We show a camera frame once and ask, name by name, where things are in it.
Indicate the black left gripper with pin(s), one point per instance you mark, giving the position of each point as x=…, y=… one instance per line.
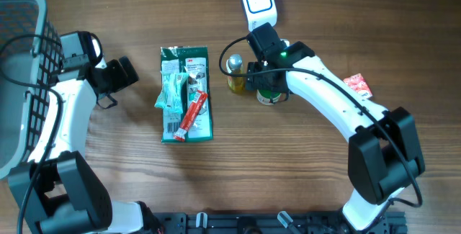
x=122, y=80

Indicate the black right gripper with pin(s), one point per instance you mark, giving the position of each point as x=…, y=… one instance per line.
x=255, y=81

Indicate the green lid jar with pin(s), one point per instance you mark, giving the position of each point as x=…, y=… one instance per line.
x=266, y=97

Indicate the clear yellow liquid bottle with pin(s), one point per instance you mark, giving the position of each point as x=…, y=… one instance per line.
x=234, y=66

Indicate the red stick sachet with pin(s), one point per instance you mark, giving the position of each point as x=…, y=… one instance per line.
x=190, y=116

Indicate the red white small carton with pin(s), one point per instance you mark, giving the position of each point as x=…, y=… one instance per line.
x=359, y=85

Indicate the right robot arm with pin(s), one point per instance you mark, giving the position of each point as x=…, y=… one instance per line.
x=384, y=152

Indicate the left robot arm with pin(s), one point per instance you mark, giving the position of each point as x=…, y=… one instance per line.
x=56, y=189

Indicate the white barcode scanner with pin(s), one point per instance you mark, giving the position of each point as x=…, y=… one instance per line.
x=259, y=12

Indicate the teal snack wrapper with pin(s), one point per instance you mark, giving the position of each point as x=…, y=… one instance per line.
x=170, y=97

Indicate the green gloves package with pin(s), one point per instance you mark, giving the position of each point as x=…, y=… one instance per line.
x=191, y=60

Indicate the grey plastic basket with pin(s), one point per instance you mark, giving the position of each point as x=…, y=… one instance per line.
x=29, y=59

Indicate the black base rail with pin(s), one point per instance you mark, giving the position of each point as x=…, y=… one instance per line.
x=310, y=223

